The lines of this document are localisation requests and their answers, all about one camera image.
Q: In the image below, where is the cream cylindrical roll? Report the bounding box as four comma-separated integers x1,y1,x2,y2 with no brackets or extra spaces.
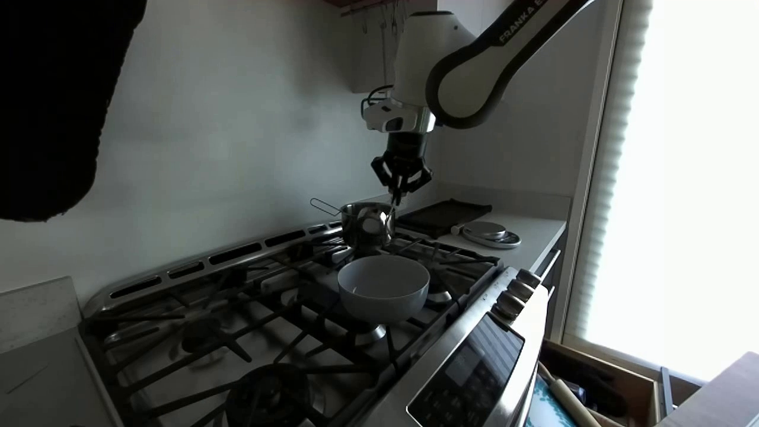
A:
544,364,605,427

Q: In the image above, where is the small steel saucepan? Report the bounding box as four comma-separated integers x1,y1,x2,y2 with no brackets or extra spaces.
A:
309,197,398,255

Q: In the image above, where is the grey bowl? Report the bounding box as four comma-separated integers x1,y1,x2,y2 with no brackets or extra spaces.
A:
334,254,435,322

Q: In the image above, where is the blurry black foreground object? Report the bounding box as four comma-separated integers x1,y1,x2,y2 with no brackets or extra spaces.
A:
0,0,150,223

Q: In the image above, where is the steel serve spoon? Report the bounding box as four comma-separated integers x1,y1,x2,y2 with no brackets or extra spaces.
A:
377,185,409,234

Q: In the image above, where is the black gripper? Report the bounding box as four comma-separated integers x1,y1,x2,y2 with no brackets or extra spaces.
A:
369,127,435,198

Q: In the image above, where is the silver stove knob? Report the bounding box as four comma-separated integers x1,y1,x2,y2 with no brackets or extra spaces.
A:
517,267,545,291
492,291,525,322
506,279,537,305

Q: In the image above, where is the white window blind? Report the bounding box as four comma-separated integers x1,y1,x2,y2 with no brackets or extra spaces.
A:
565,0,655,342

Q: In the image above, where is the blue white patterned towel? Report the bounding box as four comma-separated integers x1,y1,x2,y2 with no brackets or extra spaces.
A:
525,376,573,427

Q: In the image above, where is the white wall cabinet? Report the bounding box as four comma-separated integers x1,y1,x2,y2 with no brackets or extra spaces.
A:
347,0,513,101

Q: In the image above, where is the stainless steel gas stove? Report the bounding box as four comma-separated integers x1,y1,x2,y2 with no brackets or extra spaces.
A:
75,211,556,427

